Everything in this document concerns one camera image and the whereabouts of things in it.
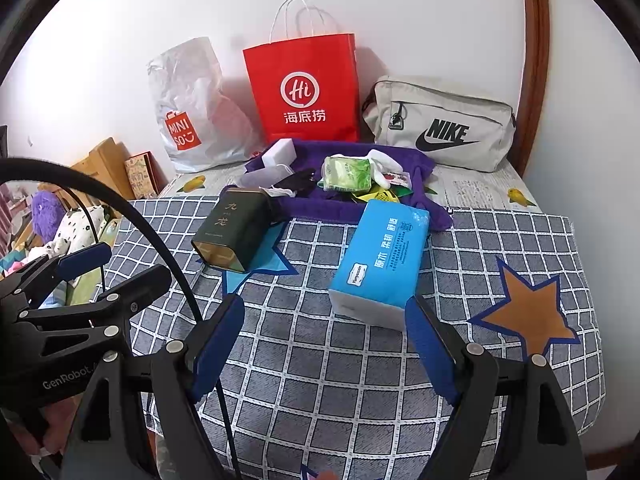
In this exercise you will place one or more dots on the pale green tissue pack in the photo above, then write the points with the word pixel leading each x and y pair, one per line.
pixel 345 172

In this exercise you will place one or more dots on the green blanket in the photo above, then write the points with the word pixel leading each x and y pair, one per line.
pixel 87 285

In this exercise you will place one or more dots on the beige waist bag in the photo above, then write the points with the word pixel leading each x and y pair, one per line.
pixel 440 125

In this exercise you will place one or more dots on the wooden bed headboard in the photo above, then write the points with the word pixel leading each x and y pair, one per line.
pixel 100 160

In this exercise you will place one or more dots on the brown wooden door frame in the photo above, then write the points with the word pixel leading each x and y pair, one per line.
pixel 532 60

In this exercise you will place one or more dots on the white plastic shopping bag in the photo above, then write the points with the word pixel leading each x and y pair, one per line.
pixel 200 105

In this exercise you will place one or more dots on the purple plush towel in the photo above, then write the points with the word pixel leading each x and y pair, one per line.
pixel 320 210

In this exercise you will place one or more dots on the white sponge block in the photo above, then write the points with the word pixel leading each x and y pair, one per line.
pixel 280 151

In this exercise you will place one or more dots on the blue tissue pack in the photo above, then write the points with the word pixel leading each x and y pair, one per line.
pixel 380 265

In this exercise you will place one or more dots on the white orange snack packet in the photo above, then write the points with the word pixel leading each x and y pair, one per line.
pixel 382 162

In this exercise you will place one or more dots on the purple plush toy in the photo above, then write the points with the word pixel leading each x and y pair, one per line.
pixel 47 215

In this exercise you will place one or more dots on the person's left hand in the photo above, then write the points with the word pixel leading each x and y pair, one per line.
pixel 25 425

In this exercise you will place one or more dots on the red paper bag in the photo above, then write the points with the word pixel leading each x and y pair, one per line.
pixel 305 90

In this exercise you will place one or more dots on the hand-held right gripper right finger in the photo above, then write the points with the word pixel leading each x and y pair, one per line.
pixel 430 350

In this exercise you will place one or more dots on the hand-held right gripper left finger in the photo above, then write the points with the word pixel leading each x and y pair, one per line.
pixel 215 347

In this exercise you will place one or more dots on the patterned paper box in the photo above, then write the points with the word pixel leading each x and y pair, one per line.
pixel 141 175

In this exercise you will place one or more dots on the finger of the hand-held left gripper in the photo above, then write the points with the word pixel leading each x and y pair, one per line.
pixel 140 287
pixel 82 260

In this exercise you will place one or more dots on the colourful quilt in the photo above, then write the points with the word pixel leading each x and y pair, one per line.
pixel 25 257

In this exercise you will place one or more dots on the white floral pillow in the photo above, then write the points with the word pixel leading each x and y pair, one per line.
pixel 75 230

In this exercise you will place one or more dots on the yellow pouch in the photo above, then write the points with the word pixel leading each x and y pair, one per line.
pixel 381 196

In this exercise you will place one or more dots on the grey checked tablecloth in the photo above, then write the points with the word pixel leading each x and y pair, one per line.
pixel 325 400

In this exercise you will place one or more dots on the black fabric item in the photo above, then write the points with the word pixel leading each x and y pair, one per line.
pixel 297 183

